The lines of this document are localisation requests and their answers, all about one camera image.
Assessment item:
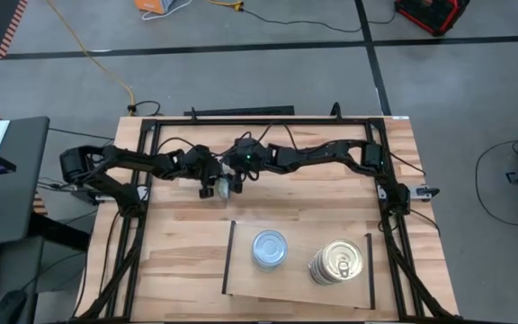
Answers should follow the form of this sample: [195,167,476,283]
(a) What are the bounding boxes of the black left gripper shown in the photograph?
[180,143,224,200]

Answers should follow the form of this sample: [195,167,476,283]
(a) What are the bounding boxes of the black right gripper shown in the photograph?
[227,136,272,194]

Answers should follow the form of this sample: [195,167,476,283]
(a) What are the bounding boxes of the black flat bar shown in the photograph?
[183,105,296,118]

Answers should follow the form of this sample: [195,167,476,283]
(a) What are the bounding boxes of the orange box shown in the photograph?
[133,0,177,15]

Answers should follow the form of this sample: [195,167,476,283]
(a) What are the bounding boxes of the black low desk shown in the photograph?
[0,236,45,324]

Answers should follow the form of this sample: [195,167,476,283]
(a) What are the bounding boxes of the black computer mouse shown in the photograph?
[0,289,29,324]

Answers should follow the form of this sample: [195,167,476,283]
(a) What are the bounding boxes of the red black equipment case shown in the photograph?
[393,0,471,37]

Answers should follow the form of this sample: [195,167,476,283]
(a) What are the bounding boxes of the black metal table frame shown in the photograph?
[76,114,460,324]

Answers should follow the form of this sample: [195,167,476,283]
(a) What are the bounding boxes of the black cable with plug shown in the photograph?
[126,100,163,117]

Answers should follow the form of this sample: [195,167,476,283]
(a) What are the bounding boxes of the thin black cable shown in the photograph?
[47,127,115,141]

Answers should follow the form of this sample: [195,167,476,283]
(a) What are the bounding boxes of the yellow cable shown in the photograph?
[44,0,137,107]

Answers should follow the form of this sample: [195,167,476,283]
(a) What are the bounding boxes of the yellow cable plug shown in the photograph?
[207,0,245,12]

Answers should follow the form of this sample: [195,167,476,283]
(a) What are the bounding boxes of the white cable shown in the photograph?
[140,0,193,22]

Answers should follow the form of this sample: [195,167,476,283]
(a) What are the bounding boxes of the black looped floor cable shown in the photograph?
[473,138,518,227]

